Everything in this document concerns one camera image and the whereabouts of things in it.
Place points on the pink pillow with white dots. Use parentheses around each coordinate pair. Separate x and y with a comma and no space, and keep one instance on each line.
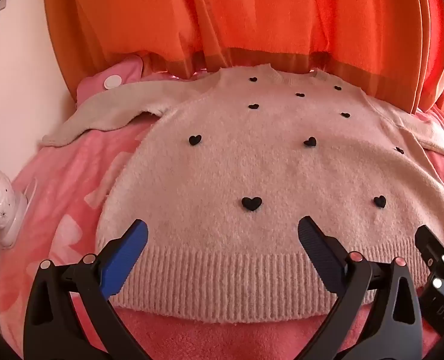
(109,77)

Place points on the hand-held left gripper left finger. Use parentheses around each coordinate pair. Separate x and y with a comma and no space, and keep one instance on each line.
(126,255)

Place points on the orange curtain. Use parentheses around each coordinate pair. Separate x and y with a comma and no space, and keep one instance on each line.
(244,18)

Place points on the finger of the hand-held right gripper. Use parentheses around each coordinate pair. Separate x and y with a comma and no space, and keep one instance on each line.
(437,270)

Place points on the pink sweater with black hearts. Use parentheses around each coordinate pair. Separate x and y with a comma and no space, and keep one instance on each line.
(252,180)

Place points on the pink patterned blanket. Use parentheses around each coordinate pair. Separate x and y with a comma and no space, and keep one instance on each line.
(57,202)

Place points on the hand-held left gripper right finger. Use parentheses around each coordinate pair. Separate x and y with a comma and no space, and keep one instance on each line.
(319,249)

